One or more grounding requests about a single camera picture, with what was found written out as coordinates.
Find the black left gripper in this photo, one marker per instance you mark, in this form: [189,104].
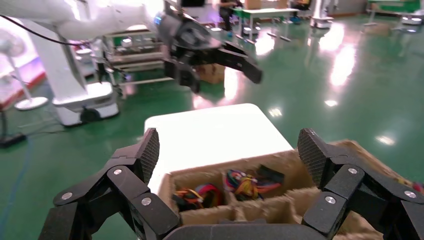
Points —
[188,38]

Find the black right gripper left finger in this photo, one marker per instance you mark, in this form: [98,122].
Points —
[126,179]

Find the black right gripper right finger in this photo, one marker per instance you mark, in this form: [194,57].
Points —
[341,179]

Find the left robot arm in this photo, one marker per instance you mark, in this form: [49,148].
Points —
[99,20]

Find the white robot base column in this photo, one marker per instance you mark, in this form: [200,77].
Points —
[89,99]

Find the tan cardboard box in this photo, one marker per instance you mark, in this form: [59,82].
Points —
[213,73]

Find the person in dark clothes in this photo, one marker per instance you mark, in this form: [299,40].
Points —
[227,13]

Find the metal shelf rack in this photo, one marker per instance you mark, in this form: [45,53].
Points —
[139,56]

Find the green top work table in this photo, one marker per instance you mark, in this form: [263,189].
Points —
[265,11]
[394,5]

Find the brown cardboard divider box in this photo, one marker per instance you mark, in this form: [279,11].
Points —
[265,212]

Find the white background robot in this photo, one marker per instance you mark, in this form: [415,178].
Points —
[319,16]

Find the black stand base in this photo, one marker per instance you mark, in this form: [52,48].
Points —
[10,139]

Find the white pedestal fan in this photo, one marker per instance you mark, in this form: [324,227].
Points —
[31,103]

